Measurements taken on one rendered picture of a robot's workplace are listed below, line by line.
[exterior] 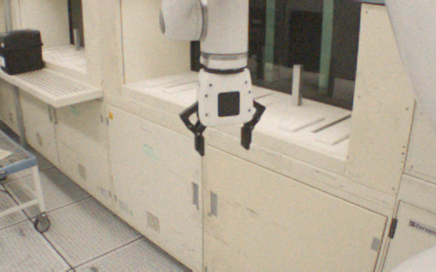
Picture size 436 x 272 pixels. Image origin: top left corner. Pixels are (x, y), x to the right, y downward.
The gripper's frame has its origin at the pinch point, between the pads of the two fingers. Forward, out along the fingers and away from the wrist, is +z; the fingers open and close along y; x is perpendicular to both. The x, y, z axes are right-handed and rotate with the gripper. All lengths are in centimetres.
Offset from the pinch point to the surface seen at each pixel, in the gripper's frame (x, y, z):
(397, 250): -4, 50, 36
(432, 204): -10, 53, 19
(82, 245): 120, -36, 101
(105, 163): 139, -17, 62
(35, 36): 203, -52, -2
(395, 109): 3.5, 46.6, -2.1
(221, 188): 58, 21, 43
